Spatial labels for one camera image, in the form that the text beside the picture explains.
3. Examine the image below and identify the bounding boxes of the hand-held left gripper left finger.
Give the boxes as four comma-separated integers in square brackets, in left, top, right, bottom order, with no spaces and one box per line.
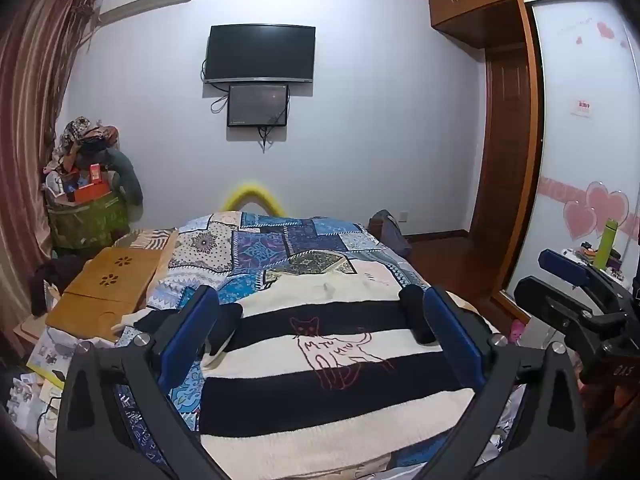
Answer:
[56,285,227,480]

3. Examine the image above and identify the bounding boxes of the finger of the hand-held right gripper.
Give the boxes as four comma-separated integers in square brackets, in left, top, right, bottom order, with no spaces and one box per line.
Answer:
[538,249,632,311]
[514,276,608,343]

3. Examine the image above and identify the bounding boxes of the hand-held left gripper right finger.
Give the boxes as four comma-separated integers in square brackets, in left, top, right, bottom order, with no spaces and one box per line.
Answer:
[422,286,589,480]

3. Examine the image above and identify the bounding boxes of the black and white striped sweater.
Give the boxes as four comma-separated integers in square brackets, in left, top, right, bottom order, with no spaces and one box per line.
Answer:
[112,260,501,473]

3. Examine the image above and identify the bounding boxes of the black clothes heap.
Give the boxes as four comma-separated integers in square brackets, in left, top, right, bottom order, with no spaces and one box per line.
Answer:
[30,255,90,317]

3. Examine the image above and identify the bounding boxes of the pile of patterned clothes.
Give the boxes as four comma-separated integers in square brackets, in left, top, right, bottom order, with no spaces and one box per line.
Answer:
[52,116,121,171]

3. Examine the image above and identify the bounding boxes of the green bottle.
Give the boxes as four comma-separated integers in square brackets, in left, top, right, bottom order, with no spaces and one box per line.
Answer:
[593,218,620,271]

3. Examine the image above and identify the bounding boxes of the wooden lap desk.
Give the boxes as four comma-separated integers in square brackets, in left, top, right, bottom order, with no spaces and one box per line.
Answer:
[45,246,179,343]

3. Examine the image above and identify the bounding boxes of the blue patchwork bedspread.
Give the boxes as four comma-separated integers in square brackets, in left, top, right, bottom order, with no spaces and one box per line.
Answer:
[115,210,526,480]

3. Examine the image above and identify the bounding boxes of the dark bag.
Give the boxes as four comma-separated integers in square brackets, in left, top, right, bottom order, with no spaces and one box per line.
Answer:
[369,209,412,259]

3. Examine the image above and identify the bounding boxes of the wooden wardrobe with heart stickers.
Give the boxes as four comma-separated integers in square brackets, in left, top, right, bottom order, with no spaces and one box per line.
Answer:
[427,0,640,323]

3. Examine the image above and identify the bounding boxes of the pile of papers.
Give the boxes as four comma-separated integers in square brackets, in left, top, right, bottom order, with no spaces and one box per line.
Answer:
[0,330,78,456]

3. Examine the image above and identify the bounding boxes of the green fabric basket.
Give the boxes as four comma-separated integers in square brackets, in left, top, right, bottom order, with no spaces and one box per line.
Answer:
[47,187,132,257]

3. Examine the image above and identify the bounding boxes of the yellow foam arch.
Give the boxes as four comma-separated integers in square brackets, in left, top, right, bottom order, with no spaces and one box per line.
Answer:
[222,180,286,217]

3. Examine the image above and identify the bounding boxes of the grey garment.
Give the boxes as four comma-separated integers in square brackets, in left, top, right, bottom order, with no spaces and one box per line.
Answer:
[106,149,145,212]

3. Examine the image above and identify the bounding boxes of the orange box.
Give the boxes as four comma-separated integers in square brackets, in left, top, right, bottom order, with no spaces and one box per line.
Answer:
[74,182,111,204]

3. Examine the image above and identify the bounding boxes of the striped pink curtain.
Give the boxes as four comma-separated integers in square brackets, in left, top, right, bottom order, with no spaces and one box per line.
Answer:
[0,0,101,353]

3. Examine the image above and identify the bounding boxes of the small black wall monitor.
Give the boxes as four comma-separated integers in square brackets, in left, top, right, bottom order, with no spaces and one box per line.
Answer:
[226,83,291,128]

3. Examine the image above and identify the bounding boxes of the wall-mounted black television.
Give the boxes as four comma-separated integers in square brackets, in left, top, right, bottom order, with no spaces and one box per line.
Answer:
[203,24,317,85]

